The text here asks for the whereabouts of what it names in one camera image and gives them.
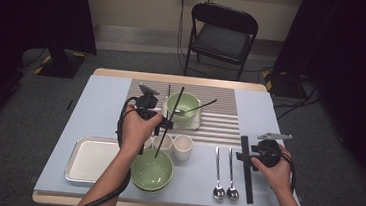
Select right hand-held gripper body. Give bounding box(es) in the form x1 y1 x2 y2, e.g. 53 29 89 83
250 130 294 171

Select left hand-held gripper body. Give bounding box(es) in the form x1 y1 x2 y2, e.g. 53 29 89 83
133 82 167 123

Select black chopstick holder strip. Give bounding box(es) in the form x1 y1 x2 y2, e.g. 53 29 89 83
235 134 260 206

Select white tray with metal rim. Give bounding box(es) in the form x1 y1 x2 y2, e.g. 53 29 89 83
159 94 204 132
63 133 123 187

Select green bowl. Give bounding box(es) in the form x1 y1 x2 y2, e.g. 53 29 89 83
127 146 177 195
164 90 202 125

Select steel spoon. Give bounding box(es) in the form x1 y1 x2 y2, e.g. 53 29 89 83
171 95 218 119
211 146 230 201
224 147 244 202

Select person's left hand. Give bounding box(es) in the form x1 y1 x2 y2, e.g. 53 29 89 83
118 104 164 157

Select person's right hand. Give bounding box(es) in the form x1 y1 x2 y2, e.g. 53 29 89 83
247 141 298 198

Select white cup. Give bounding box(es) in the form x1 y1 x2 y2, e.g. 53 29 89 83
143 135 155 151
151 132 175 155
171 132 194 163

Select striped placemat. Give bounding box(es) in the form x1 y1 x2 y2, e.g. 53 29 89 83
115 76 248 148

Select light blue board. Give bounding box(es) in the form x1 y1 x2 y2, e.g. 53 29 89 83
33 70 311 206

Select black stand base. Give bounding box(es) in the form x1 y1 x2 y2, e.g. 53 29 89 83
260 69 308 101
34 44 88 81

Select black folding chair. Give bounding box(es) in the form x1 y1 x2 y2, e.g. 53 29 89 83
182 0 262 83

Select black curtain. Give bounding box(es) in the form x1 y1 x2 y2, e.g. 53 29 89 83
0 0 103 149
262 0 366 200

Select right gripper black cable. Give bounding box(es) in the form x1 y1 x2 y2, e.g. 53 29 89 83
276 152 299 195

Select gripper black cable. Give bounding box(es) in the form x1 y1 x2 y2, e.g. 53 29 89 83
276 152 299 195
70 91 139 206

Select black floor cables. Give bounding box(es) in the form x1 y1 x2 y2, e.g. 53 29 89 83
271 75 325 126

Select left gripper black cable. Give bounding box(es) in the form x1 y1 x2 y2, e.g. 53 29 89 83
70 91 139 206

